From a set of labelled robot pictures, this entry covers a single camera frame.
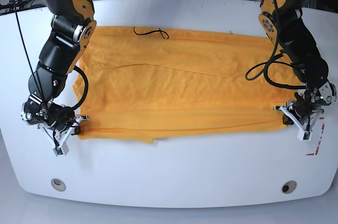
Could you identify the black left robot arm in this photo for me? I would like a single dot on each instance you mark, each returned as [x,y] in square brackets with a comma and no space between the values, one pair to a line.
[282,21]

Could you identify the orange T-shirt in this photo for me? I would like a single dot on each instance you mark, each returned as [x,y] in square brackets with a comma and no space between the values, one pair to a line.
[145,87]

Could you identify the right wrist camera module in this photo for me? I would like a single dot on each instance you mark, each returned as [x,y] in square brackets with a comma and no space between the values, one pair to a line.
[61,150]

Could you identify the table cable grommet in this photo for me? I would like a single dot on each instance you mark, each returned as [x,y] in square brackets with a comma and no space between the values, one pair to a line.
[58,185]
[289,187]

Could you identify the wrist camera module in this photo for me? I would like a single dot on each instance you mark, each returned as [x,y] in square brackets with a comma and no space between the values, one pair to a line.
[61,150]
[305,135]

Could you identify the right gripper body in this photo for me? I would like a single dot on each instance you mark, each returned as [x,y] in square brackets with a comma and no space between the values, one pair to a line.
[58,134]

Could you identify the red tape rectangle marking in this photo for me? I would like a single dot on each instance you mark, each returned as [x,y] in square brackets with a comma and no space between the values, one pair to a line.
[312,147]

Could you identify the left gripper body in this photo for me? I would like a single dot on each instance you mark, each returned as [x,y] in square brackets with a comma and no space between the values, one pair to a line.
[304,114]

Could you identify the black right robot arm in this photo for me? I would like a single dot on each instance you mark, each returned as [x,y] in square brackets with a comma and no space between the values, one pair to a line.
[72,26]

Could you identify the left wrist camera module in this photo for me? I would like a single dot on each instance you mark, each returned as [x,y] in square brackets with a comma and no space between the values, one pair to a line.
[305,135]

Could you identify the right table cable grommet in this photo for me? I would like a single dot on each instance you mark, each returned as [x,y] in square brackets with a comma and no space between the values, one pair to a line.
[289,187]

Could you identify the left table cable grommet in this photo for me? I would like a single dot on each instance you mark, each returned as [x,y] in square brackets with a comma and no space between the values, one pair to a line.
[58,185]

